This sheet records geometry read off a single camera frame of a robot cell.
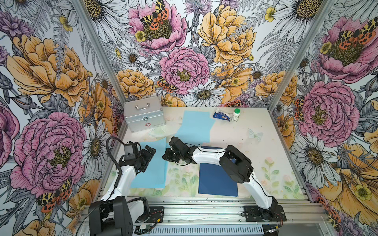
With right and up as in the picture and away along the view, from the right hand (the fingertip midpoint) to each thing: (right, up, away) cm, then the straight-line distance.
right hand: (162, 159), depth 90 cm
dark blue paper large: (+30, -10, -5) cm, 32 cm away
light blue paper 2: (-3, -8, -5) cm, 10 cm away
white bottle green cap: (+50, +28, +19) cm, 60 cm away
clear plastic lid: (-4, +16, +18) cm, 25 cm away
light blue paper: (+21, +19, +19) cm, 34 cm away
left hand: (-5, +1, -3) cm, 6 cm away
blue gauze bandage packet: (+40, +27, +25) cm, 55 cm away
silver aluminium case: (-15, +28, +10) cm, 33 cm away
